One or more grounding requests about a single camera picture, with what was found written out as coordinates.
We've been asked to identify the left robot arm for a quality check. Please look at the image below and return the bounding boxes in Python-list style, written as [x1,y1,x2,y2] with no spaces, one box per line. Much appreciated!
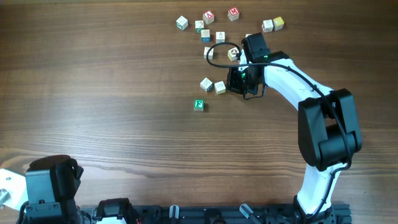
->
[1,155,84,224]

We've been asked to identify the right camera black cable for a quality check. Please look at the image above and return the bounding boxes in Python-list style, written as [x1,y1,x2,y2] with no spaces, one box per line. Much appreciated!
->
[206,41,354,218]

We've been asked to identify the right grey clamp lever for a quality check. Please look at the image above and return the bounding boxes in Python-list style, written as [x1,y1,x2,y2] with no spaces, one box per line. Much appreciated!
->
[239,203,254,220]

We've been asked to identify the yellow edged red circle block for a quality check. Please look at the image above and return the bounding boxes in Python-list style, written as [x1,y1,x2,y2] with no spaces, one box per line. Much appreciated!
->
[228,47,240,61]

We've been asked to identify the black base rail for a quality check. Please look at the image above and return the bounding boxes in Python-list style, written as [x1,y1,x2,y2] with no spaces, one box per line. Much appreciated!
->
[80,204,353,224]

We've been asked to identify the red edged white block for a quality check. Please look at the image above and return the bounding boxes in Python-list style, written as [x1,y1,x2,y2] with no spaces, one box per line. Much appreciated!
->
[262,19,274,33]

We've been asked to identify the plain block with figure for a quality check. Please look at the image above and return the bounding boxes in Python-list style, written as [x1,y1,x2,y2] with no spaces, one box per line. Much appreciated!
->
[215,32,226,44]

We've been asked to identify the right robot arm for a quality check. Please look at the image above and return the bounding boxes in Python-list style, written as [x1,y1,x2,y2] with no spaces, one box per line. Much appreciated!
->
[227,33,362,223]

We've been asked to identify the blue edged bee block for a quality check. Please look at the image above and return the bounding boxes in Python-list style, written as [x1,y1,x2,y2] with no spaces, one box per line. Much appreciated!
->
[201,29,211,42]

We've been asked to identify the grey clamp lever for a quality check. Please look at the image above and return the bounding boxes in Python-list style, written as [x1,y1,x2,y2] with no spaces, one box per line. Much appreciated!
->
[239,203,254,220]
[169,205,180,220]

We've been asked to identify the left grey clamp lever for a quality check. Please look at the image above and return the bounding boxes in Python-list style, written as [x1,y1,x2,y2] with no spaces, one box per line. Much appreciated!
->
[169,205,180,220]

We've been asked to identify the plain wooden block lower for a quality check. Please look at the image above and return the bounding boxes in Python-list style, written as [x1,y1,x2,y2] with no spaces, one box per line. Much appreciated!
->
[203,47,214,60]

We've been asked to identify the blue edged white block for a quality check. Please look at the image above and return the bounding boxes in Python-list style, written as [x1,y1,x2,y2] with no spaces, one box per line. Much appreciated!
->
[200,78,213,92]

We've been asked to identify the green Z block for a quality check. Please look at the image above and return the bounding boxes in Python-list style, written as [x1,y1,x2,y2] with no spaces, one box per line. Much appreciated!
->
[195,20,204,34]

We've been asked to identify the plain white block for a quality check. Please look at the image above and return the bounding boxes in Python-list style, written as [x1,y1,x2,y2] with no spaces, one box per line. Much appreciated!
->
[214,81,226,95]

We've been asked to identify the red M block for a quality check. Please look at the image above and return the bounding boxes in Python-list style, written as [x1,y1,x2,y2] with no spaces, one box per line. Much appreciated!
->
[228,7,240,21]

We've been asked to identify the green F block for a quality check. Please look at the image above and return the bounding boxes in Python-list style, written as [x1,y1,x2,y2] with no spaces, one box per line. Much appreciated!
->
[194,100,205,111]

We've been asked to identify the red A block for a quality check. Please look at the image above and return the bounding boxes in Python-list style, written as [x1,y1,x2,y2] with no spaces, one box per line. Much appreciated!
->
[203,10,215,25]

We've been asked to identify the green edged block far left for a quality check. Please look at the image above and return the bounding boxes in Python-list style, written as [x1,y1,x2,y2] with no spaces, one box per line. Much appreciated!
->
[176,16,188,30]

